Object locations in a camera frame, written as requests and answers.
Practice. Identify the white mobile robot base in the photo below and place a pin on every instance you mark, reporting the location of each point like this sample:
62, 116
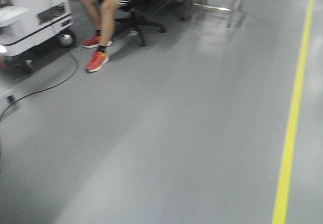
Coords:
26, 24

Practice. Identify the black office chair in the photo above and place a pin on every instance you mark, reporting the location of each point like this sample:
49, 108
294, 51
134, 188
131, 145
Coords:
135, 20

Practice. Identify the seated person legs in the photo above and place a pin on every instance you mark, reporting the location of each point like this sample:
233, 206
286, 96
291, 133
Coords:
102, 15

